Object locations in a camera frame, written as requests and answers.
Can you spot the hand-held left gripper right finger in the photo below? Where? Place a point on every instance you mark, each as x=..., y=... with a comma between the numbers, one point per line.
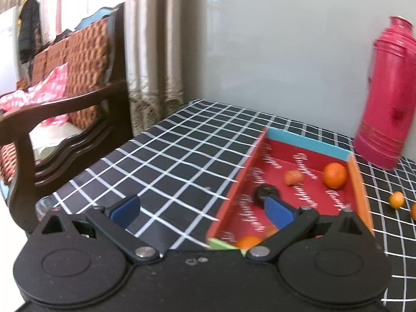
x=277, y=212

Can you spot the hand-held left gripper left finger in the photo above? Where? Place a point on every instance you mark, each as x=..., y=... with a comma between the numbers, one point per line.
x=125, y=210

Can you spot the dark water chestnut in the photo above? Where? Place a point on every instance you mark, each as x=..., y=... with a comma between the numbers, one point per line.
x=261, y=193

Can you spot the colourful cardboard box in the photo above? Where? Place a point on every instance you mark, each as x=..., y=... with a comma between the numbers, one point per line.
x=312, y=195

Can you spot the medium orange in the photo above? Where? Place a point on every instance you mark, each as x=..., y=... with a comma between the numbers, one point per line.
x=247, y=242
x=413, y=211

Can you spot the large orange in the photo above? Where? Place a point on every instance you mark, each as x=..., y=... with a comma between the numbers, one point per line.
x=334, y=175

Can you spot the black white checked tablecloth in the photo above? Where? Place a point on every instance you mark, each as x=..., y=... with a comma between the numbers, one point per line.
x=178, y=156

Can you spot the white seat cushion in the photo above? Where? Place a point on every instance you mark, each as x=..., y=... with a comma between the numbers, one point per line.
x=52, y=136

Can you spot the small orange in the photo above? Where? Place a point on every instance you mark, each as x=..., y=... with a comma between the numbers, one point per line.
x=397, y=199

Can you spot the pink checked cloth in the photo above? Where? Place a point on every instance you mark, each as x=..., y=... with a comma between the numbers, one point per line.
x=42, y=92

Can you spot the dark wooden upholstered chair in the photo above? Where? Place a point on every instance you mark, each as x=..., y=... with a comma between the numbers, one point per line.
x=91, y=68

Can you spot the beige curtain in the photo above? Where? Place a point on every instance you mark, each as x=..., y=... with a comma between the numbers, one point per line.
x=146, y=55

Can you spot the red metal thermos flask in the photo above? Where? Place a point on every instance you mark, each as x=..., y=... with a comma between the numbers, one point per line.
x=388, y=97

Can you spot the white appliance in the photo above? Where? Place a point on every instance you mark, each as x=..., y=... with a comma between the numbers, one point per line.
x=8, y=52

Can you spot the dark hanging jacket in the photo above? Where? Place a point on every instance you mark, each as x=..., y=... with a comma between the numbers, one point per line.
x=30, y=29

